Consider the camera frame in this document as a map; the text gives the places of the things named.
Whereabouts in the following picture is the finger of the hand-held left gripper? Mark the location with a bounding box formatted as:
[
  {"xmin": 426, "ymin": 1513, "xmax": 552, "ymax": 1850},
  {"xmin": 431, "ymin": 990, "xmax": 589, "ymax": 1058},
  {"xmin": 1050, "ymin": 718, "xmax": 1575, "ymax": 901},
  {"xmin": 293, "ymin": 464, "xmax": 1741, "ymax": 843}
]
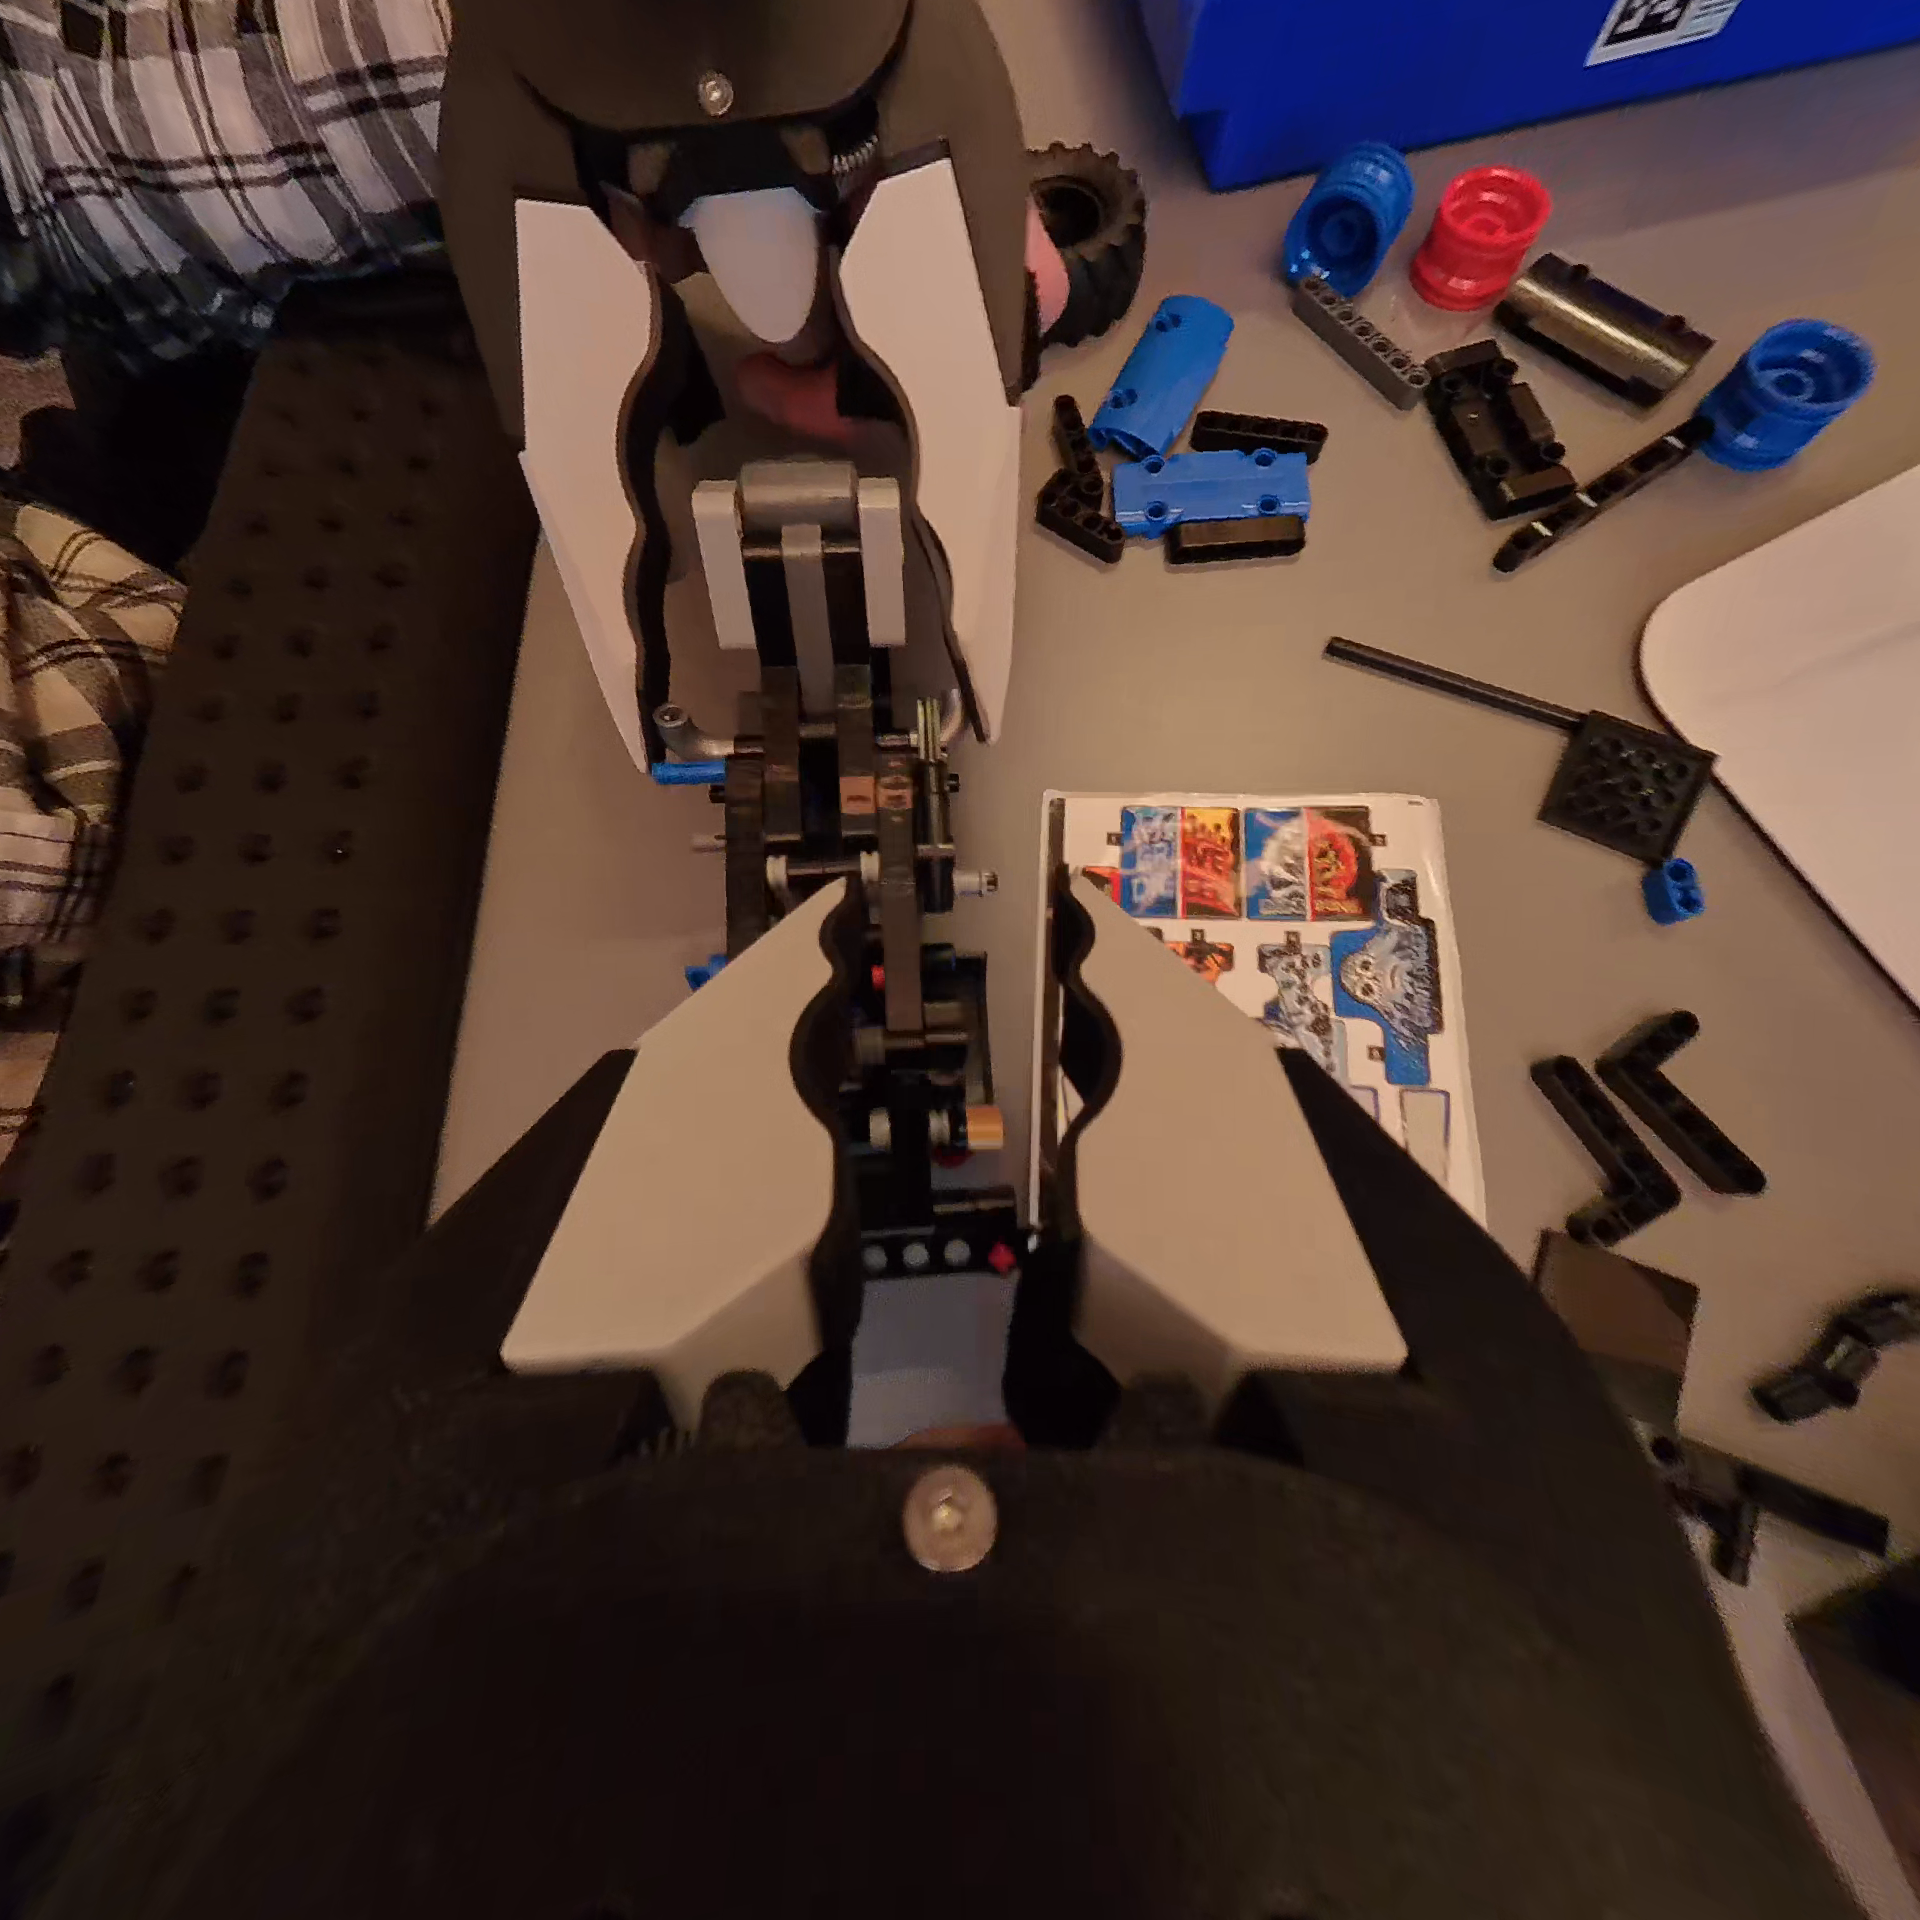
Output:
[
  {"xmin": 514, "ymin": 194, "xmax": 674, "ymax": 773},
  {"xmin": 833, "ymin": 146, "xmax": 1029, "ymax": 748}
]

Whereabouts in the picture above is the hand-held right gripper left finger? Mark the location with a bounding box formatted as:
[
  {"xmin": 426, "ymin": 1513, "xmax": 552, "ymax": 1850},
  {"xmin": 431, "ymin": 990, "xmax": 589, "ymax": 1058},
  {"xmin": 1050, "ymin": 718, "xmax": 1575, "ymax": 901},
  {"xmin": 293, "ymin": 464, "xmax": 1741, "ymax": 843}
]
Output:
[{"xmin": 498, "ymin": 877, "xmax": 869, "ymax": 1449}]

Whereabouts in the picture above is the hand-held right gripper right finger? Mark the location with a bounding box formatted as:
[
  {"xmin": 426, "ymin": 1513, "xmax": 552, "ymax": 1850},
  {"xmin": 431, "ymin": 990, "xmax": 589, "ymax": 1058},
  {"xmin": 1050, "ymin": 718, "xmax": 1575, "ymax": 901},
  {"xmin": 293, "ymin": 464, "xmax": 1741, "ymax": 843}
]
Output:
[{"xmin": 1008, "ymin": 867, "xmax": 1412, "ymax": 1449}]

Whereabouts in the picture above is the toy car chassis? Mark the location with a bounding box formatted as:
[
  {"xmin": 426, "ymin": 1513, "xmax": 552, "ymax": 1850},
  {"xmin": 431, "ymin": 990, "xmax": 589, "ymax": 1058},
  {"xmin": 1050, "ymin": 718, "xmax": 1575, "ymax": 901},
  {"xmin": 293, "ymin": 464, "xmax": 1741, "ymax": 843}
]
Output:
[{"xmin": 648, "ymin": 458, "xmax": 1041, "ymax": 1280}]

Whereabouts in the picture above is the person's left forearm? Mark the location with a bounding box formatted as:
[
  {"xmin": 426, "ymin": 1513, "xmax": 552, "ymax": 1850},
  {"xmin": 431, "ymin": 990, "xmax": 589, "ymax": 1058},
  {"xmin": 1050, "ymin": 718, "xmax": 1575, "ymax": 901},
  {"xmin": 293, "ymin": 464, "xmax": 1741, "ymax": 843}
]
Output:
[{"xmin": 0, "ymin": 0, "xmax": 453, "ymax": 369}]

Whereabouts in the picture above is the grey desk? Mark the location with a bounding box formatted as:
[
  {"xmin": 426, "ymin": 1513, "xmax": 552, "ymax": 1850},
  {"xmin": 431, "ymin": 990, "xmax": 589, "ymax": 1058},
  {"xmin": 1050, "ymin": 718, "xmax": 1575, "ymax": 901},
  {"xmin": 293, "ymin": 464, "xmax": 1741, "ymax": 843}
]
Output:
[{"xmin": 427, "ymin": 0, "xmax": 1920, "ymax": 1920}]

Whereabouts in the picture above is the black toy tire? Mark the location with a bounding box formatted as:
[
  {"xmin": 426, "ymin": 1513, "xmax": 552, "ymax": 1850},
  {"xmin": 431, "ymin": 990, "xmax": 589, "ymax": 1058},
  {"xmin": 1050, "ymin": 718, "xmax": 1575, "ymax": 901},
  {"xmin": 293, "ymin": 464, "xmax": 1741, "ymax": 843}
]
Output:
[{"xmin": 1025, "ymin": 139, "xmax": 1153, "ymax": 349}]

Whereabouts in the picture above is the black small angled beam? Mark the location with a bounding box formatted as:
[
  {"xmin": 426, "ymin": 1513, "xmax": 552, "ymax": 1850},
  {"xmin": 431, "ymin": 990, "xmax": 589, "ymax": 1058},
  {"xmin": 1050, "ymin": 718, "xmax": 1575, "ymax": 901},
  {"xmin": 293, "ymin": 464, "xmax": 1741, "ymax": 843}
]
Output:
[{"xmin": 1031, "ymin": 394, "xmax": 1130, "ymax": 568}]

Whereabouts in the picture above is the blue curved toy panel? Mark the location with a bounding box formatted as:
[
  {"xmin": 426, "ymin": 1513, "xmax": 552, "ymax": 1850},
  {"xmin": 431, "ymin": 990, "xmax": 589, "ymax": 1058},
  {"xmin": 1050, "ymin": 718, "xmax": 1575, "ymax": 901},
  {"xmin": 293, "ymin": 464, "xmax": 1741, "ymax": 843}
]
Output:
[{"xmin": 1083, "ymin": 296, "xmax": 1236, "ymax": 460}]

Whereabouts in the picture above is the blue flat toy panel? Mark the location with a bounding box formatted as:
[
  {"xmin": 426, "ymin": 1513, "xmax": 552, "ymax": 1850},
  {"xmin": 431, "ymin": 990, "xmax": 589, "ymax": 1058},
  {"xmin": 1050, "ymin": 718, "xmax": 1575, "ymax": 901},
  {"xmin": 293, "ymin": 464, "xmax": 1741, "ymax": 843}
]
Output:
[{"xmin": 1111, "ymin": 445, "xmax": 1313, "ymax": 541}]

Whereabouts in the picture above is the colourful sticker sheet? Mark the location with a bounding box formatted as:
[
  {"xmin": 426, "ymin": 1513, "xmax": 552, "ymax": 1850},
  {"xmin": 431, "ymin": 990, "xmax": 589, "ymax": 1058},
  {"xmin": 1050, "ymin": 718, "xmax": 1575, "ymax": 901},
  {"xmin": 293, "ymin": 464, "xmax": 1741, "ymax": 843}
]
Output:
[{"xmin": 1041, "ymin": 786, "xmax": 1489, "ymax": 1226}]

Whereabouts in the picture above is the black short toy beam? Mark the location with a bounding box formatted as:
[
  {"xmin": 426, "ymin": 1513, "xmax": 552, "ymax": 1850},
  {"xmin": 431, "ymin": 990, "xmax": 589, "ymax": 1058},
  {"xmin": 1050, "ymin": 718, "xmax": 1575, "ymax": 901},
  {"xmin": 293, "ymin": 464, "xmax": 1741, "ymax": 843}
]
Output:
[{"xmin": 1189, "ymin": 409, "xmax": 1332, "ymax": 466}]

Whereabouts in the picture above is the small black curved panel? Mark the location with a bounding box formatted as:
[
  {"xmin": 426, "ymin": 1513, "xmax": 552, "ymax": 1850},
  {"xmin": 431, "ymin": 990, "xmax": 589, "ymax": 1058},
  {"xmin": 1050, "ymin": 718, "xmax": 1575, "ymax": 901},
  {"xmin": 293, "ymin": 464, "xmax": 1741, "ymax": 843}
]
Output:
[{"xmin": 1161, "ymin": 513, "xmax": 1309, "ymax": 568}]

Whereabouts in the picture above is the black angled toy panel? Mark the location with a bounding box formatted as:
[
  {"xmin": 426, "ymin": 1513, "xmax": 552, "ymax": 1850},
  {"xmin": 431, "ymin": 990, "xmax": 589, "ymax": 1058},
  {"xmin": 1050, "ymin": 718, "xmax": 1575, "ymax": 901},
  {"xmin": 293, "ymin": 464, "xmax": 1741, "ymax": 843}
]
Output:
[{"xmin": 1527, "ymin": 1228, "xmax": 1896, "ymax": 1586}]

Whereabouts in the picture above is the grey toy beam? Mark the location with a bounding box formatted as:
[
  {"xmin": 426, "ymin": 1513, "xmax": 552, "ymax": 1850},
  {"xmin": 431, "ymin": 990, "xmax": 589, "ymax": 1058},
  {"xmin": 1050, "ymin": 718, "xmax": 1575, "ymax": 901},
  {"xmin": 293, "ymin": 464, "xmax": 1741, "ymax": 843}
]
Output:
[{"xmin": 1295, "ymin": 272, "xmax": 1433, "ymax": 412}]

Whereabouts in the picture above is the blue toy wheel hub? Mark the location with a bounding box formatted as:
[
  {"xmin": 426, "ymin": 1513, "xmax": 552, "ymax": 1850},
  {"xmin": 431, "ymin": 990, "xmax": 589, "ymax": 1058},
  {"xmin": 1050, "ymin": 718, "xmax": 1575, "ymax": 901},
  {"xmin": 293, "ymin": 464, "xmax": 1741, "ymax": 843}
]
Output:
[
  {"xmin": 1699, "ymin": 318, "xmax": 1876, "ymax": 474},
  {"xmin": 1280, "ymin": 139, "xmax": 1417, "ymax": 297}
]

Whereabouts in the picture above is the black perforated pad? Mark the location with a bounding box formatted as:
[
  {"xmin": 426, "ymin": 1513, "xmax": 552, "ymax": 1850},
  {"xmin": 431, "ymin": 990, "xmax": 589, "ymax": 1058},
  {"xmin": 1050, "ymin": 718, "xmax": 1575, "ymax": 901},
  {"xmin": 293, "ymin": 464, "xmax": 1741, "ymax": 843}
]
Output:
[{"xmin": 0, "ymin": 276, "xmax": 543, "ymax": 1920}]

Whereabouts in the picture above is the red toy wheel hub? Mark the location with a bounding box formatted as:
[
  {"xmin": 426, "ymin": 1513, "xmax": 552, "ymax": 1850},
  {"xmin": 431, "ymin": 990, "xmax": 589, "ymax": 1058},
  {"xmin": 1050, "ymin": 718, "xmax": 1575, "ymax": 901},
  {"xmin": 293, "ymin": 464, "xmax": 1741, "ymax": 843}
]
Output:
[{"xmin": 1409, "ymin": 162, "xmax": 1554, "ymax": 314}]

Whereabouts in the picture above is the blue tagged storage bin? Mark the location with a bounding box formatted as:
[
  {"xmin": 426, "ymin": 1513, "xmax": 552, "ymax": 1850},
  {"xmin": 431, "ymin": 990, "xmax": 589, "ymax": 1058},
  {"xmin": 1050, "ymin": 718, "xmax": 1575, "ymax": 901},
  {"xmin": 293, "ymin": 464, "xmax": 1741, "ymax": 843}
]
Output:
[{"xmin": 1131, "ymin": 0, "xmax": 1920, "ymax": 192}]

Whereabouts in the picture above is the black square grid plate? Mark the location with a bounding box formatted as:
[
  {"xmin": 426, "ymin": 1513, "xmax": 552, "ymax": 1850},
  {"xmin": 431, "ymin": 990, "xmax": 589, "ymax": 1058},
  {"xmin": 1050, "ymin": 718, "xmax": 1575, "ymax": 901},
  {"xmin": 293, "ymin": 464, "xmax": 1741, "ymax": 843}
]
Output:
[{"xmin": 1535, "ymin": 709, "xmax": 1719, "ymax": 869}]

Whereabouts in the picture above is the black toy connector piece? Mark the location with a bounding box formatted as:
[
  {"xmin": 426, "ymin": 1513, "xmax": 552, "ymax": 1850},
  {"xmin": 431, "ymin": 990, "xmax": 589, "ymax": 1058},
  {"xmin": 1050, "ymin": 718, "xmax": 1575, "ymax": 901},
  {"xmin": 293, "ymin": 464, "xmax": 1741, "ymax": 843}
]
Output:
[{"xmin": 1752, "ymin": 1288, "xmax": 1920, "ymax": 1427}]

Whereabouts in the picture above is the black curved toy panel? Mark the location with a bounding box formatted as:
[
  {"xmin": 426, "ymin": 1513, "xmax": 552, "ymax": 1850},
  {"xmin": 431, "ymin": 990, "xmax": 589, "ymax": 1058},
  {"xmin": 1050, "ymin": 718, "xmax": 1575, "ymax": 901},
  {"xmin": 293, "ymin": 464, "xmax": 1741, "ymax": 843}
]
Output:
[{"xmin": 1496, "ymin": 249, "xmax": 1717, "ymax": 409}]

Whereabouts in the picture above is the black long toy beam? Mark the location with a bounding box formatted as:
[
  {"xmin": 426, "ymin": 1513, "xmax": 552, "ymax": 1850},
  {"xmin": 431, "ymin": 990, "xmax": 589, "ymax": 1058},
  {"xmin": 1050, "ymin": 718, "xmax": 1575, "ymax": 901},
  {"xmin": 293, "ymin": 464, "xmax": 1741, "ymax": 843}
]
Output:
[{"xmin": 1489, "ymin": 422, "xmax": 1714, "ymax": 576}]

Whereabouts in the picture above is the black toy frame piece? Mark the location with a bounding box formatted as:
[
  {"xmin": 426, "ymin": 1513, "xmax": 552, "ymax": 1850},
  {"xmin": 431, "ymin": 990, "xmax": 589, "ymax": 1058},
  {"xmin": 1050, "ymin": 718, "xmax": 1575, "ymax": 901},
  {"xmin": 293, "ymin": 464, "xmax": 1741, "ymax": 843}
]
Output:
[{"xmin": 1420, "ymin": 338, "xmax": 1580, "ymax": 522}]

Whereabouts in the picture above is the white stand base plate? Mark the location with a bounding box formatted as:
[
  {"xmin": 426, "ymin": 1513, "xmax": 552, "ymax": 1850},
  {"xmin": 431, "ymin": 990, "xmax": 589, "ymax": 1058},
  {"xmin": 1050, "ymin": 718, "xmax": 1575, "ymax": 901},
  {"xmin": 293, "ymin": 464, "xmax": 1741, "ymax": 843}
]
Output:
[{"xmin": 1640, "ymin": 461, "xmax": 1920, "ymax": 1010}]

